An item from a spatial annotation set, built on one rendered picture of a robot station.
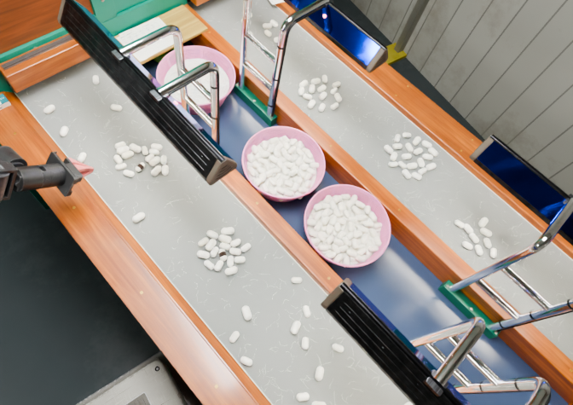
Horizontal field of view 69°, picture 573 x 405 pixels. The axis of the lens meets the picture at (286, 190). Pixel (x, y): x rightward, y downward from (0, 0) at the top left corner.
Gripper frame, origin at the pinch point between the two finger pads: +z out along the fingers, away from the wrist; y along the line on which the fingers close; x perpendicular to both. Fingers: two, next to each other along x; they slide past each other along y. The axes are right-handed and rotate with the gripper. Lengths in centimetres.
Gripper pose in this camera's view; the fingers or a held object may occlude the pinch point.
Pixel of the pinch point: (89, 170)
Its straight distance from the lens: 122.7
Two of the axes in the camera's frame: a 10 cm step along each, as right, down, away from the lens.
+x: -5.7, 7.1, 4.2
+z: 4.5, -1.5, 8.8
